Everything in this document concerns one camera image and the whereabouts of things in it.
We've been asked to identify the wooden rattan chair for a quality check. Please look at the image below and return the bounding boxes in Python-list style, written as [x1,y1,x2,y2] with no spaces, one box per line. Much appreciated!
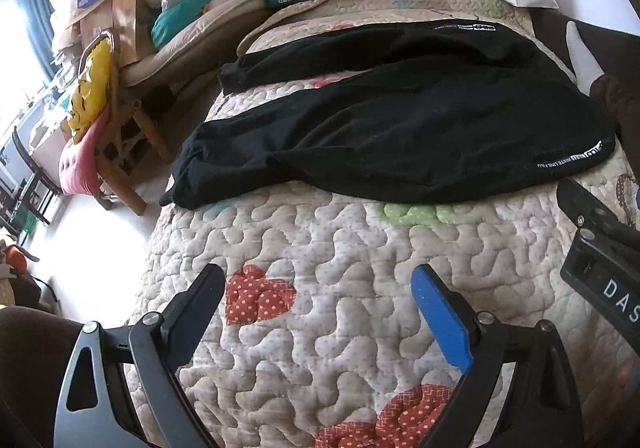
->
[80,30,175,216]

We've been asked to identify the blue curtain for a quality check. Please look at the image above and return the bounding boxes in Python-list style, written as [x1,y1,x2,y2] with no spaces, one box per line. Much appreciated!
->
[22,0,58,82]

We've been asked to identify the teal folded cloth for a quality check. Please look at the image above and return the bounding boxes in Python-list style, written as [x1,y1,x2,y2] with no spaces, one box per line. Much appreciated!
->
[151,0,211,50]

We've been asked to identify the pink cushion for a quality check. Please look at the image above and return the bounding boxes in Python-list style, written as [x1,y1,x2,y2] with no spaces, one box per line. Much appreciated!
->
[58,108,110,197]

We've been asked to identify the brown paper bag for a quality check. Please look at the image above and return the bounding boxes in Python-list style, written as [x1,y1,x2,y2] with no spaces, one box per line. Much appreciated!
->
[112,0,155,68]

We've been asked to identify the black pants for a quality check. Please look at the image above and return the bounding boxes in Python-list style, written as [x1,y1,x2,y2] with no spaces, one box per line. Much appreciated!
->
[160,19,616,210]

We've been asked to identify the white sock foot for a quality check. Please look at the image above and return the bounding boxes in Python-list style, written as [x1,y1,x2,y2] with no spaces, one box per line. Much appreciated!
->
[565,21,604,96]

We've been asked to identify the yellow cushion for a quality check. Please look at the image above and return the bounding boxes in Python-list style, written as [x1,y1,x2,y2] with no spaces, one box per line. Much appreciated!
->
[67,36,112,144]

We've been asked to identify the brown trouser leg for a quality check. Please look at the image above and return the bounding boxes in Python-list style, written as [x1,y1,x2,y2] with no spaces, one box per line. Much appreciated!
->
[590,74,639,156]

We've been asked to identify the black chair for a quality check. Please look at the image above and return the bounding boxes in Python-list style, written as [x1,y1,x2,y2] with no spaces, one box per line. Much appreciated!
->
[1,127,62,238]

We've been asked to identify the beige folded mattress pad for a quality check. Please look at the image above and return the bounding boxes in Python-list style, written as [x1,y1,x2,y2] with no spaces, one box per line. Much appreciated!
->
[120,0,272,90]

